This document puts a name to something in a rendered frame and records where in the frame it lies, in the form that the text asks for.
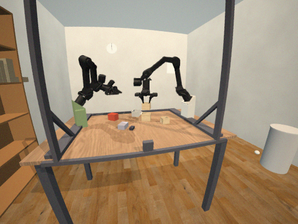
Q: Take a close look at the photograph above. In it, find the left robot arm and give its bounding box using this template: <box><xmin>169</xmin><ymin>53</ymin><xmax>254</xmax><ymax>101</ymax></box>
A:
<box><xmin>75</xmin><ymin>55</ymin><xmax>106</xmax><ymax>106</ymax></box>

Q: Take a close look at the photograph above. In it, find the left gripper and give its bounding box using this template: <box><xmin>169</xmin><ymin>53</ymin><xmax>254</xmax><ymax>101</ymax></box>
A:
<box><xmin>102</xmin><ymin>85</ymin><xmax>122</xmax><ymax>95</ymax></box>

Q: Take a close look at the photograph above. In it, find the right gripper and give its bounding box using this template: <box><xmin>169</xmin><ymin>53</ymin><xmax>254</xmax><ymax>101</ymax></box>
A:
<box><xmin>135</xmin><ymin>86</ymin><xmax>158</xmax><ymax>104</ymax></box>

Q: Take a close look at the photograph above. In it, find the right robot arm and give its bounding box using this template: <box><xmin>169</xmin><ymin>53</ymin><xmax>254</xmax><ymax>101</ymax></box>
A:
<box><xmin>133</xmin><ymin>56</ymin><xmax>192</xmax><ymax>102</ymax></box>

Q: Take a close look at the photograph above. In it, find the orange block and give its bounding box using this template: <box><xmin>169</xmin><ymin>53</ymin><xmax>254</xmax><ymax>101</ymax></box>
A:
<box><xmin>108</xmin><ymin>113</ymin><xmax>118</xmax><ymax>121</ymax></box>

